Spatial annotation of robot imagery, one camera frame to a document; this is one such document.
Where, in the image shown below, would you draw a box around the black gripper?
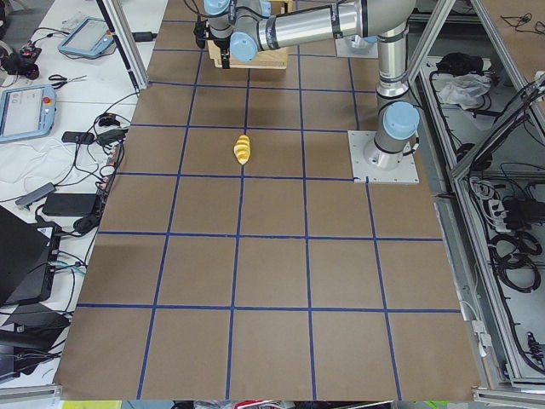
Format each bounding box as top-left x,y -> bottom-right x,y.
193,16 -> 232,69

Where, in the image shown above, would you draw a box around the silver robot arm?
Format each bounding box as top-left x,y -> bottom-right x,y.
190,1 -> 420,170
350,35 -> 378,50

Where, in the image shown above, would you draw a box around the wooden drawer cabinet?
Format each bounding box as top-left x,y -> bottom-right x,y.
207,0 -> 294,70

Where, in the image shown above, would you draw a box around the toy bread loaf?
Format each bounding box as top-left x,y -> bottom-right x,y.
233,135 -> 251,165

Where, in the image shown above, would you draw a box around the far teach pendant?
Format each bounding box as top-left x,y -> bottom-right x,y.
57,17 -> 114,60

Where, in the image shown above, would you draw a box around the teach pendant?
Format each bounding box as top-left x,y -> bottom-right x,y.
1,84 -> 56,143
57,17 -> 114,60

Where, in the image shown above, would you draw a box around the near teach pendant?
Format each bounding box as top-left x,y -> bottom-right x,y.
1,84 -> 56,143

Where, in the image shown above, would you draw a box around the black power adapter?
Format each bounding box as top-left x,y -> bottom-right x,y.
43,193 -> 96,216

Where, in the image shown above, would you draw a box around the crumpled white cloth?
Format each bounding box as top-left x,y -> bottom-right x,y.
438,73 -> 491,109

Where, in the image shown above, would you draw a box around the black laptop computer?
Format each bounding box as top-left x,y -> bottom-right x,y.
1,208 -> 60,307

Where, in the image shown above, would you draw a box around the white power strip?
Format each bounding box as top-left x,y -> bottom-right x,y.
485,199 -> 509,233

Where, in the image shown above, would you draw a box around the aluminium frame post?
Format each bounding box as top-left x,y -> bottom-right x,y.
96,0 -> 149,93

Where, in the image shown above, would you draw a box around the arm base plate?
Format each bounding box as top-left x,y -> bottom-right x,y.
347,130 -> 420,185
335,35 -> 378,60

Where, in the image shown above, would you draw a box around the black handled scissors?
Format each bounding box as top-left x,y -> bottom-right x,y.
48,74 -> 87,89

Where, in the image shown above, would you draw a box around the coiled black cables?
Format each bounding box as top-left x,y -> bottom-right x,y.
488,232 -> 540,295

